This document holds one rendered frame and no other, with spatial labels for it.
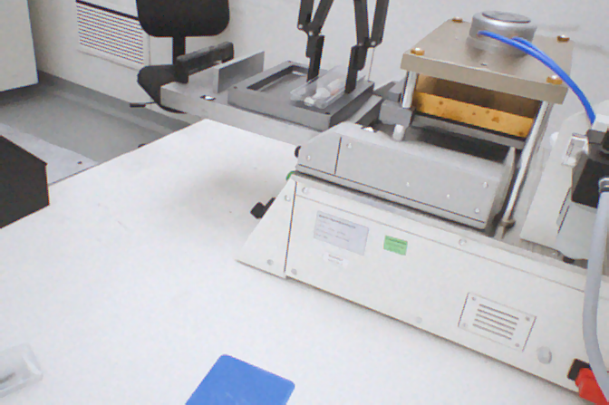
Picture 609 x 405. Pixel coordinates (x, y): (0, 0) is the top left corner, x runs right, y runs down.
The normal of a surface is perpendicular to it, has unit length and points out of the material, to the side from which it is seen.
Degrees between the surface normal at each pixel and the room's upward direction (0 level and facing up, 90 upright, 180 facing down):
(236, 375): 0
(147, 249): 0
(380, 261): 90
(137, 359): 0
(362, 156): 90
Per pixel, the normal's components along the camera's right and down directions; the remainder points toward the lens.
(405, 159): -0.41, 0.38
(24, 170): 0.89, 0.30
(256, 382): 0.12, -0.88
